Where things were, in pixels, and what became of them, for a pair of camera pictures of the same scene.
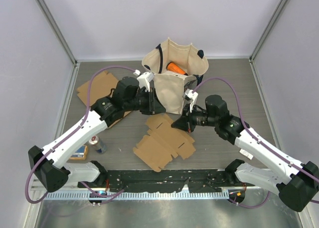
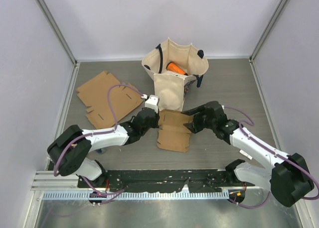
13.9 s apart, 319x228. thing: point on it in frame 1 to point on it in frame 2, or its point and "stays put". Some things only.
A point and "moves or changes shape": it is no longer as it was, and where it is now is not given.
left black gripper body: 145,101 to 154,124
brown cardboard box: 156,150 moves or changes shape
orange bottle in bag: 172,66 stays put
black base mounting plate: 195,181 stays put
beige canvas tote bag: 170,87 stays put
